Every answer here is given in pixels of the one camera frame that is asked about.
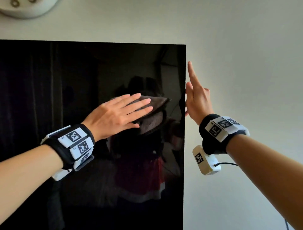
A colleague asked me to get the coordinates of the right wrist marker band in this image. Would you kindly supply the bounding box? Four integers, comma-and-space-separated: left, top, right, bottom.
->
199, 113, 250, 155

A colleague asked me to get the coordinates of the person's right hand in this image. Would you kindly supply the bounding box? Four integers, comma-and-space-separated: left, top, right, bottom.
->
184, 61, 215, 126

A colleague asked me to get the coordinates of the left wrist marker band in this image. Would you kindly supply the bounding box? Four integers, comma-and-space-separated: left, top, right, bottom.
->
40, 124, 96, 171

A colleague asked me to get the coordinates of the wrist marker band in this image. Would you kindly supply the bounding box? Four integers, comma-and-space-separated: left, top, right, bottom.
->
40, 124, 96, 171
199, 113, 250, 155

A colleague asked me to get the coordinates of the person's right forearm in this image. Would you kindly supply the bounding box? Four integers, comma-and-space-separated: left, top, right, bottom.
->
226, 134, 303, 230

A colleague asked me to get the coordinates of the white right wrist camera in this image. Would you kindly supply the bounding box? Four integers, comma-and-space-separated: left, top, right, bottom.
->
192, 145, 222, 176

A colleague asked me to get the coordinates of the person's left forearm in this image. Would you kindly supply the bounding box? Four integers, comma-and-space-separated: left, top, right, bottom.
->
0, 144, 64, 226

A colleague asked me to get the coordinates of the white round wall clock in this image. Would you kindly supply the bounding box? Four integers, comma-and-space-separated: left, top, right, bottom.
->
0, 0, 58, 19

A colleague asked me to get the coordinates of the black wall-mounted television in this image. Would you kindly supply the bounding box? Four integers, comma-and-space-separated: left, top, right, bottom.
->
0, 39, 187, 230

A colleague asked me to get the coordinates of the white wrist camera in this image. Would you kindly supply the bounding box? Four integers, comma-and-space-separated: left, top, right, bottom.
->
51, 166, 74, 182
192, 145, 222, 176

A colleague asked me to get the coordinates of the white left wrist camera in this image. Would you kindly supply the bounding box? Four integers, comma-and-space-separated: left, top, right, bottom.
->
51, 166, 74, 182

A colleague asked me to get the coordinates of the grey cloth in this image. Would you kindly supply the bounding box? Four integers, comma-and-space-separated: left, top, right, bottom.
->
111, 94, 171, 136

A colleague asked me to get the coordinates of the person's left hand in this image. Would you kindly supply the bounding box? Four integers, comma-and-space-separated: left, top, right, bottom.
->
81, 93, 154, 142

